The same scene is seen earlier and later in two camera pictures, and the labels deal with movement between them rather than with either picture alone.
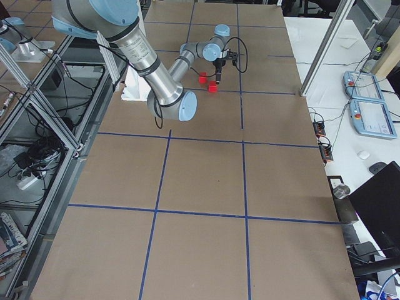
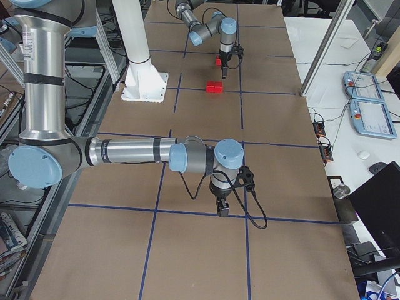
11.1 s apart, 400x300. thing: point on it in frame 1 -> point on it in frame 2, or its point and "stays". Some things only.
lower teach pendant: x=372 y=118 stays
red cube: x=203 y=79 -> x=210 y=86
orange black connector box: x=319 y=129 stays
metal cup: x=341 y=191 stays
